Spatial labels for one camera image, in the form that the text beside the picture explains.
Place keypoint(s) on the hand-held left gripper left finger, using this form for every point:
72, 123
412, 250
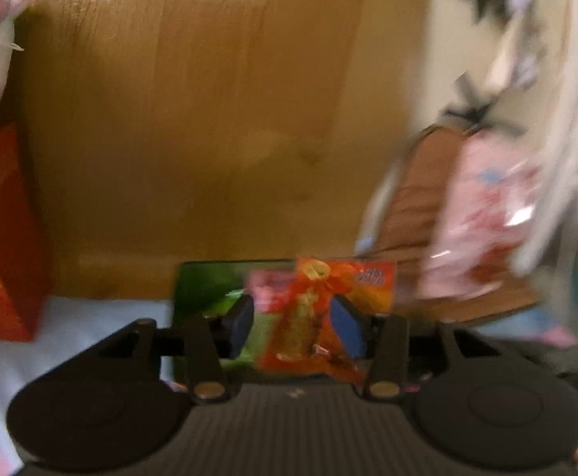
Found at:
242, 327

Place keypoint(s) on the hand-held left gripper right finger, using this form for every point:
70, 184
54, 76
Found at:
346, 327

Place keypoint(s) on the orange snack packet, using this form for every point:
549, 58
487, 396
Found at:
309, 307

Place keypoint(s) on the black sheep print box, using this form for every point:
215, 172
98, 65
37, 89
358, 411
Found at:
204, 287

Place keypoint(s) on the pink snack bag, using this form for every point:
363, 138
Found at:
482, 208

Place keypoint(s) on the wooden headboard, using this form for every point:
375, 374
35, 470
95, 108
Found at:
194, 109

